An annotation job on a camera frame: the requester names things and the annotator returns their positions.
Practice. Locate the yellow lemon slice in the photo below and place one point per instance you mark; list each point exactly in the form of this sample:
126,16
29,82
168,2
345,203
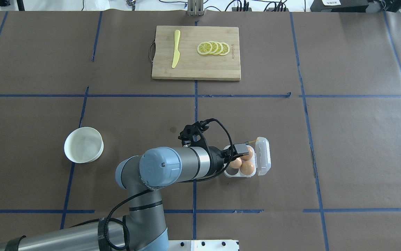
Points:
219,48
204,48
225,49
214,47

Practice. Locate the yellow plastic knife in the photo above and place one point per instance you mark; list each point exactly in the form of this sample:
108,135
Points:
176,53

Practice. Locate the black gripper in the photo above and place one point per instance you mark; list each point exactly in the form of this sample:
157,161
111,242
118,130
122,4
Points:
216,159

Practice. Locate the white round bowl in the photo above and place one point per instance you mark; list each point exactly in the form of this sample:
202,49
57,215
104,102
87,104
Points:
83,145

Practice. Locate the brown egg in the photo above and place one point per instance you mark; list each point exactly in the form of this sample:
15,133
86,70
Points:
250,154
247,168
236,164

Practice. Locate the clear plastic egg box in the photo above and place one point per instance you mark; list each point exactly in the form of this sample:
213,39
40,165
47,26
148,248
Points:
261,159

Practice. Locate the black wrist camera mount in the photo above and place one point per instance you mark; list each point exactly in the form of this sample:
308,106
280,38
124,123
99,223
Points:
192,135

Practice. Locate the aluminium frame post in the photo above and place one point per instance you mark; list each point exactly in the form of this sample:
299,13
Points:
195,8

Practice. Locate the black box on table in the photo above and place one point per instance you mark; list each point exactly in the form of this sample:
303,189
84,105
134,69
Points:
340,6

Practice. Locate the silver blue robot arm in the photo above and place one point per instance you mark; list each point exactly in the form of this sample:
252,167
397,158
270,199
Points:
138,223

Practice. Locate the wooden cutting board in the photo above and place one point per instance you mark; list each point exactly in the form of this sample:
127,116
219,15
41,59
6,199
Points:
191,65

